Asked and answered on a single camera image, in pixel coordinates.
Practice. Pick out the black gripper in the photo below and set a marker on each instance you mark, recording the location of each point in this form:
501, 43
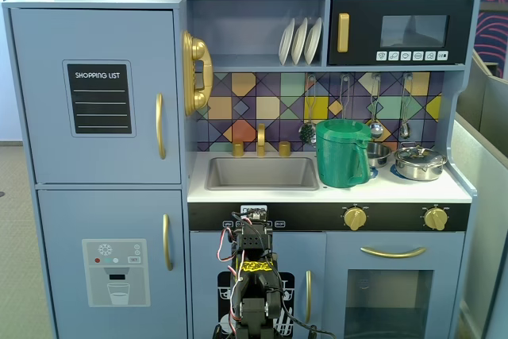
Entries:
254, 223

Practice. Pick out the blue fridge door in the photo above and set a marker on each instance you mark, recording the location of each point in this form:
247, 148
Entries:
47, 136
59, 216

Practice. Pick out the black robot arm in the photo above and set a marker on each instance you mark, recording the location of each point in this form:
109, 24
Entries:
254, 295

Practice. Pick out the blue dishwasher door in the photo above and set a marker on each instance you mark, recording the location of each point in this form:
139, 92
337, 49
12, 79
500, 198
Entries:
206, 259

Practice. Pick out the small open steel pot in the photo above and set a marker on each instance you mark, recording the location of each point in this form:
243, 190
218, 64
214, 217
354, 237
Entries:
379, 154

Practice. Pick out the blue oven door with window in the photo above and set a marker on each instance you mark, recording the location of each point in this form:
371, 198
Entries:
440, 263

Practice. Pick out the black microwave door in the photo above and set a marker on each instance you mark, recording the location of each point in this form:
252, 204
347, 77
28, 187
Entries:
365, 37

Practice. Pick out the grey toy sink basin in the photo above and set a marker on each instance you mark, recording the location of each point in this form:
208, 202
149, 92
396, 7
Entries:
262, 172

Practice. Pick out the gold tap knob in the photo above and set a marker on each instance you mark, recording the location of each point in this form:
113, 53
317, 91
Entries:
237, 149
284, 149

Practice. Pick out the gold toy faucet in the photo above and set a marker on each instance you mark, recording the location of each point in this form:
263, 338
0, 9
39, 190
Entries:
261, 138

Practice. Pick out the gold stove knob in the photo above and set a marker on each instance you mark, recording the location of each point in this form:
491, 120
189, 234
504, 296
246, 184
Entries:
355, 219
436, 219

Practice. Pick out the green plastic pitcher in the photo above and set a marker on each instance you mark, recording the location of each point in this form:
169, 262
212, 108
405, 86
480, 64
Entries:
337, 156

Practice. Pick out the steel slotted spoon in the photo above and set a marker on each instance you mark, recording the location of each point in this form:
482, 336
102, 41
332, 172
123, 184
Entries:
307, 132

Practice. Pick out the steel ladle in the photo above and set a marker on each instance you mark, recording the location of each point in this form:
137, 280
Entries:
375, 128

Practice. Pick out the steel hanging spatula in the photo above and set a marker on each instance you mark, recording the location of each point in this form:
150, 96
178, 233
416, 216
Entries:
344, 97

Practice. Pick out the steel serving spoon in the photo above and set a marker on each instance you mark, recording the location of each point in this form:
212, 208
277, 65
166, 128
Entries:
404, 130

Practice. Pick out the steel pot lid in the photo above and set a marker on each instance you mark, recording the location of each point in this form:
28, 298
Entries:
418, 153

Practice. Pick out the gold toy telephone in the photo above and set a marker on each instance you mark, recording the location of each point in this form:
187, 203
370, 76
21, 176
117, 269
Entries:
196, 53

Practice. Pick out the white toy plate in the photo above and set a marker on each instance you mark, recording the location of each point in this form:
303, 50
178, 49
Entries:
312, 41
298, 43
285, 43

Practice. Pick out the black shopping list chalkboard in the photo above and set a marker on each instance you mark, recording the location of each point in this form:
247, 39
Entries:
101, 93

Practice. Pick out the frosted panel divider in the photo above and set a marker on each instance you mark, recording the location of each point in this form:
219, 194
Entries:
476, 196

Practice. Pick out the grey office partition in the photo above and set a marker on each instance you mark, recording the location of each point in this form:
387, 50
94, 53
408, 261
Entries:
490, 97

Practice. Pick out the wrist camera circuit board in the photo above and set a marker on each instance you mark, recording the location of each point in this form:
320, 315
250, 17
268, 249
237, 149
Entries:
258, 216

